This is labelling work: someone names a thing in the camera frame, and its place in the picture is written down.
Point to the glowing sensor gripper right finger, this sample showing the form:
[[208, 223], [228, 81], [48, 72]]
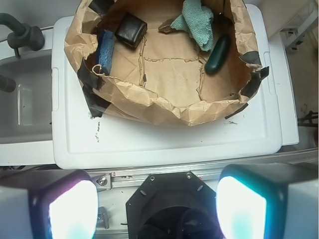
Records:
[[269, 201]]

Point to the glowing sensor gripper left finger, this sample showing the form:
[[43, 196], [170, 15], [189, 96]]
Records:
[[47, 204]]

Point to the light blue microfiber cloth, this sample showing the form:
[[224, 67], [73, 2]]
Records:
[[196, 19]]

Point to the white plastic bin lid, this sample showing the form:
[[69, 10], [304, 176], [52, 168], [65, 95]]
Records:
[[83, 142]]

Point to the dark green oblong object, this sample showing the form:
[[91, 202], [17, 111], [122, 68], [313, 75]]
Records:
[[218, 55]]

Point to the crumpled brown paper bag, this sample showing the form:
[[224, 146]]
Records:
[[163, 80]]

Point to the dark grey faucet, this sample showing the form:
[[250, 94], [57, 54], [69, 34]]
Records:
[[22, 35]]

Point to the blue sponge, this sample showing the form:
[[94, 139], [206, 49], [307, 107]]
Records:
[[104, 51]]

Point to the brown torn paper scrap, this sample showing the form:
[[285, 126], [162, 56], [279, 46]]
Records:
[[166, 28]]

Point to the black square box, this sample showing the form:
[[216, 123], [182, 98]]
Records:
[[131, 30]]

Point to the black octagonal mount plate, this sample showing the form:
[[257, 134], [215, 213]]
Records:
[[172, 206]]

